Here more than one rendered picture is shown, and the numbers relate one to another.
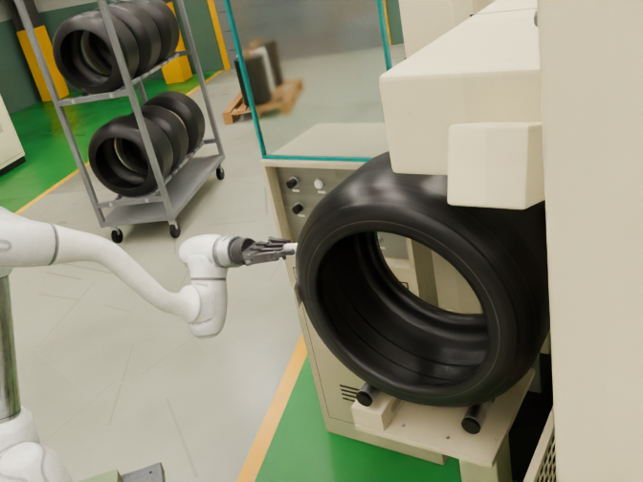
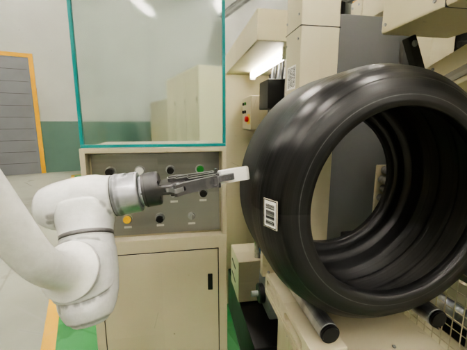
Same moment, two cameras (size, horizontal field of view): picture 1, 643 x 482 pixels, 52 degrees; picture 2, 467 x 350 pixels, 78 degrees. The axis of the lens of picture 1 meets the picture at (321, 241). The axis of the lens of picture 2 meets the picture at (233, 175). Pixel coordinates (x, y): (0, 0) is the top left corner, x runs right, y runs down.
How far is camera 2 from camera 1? 1.35 m
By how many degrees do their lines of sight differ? 47
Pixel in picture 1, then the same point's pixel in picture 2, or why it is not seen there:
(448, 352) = (334, 272)
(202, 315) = (100, 282)
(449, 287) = not seen: hidden behind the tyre
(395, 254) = (203, 227)
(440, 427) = (375, 341)
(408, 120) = not seen: outside the picture
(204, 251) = (93, 189)
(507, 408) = not seen: hidden behind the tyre
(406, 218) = (438, 89)
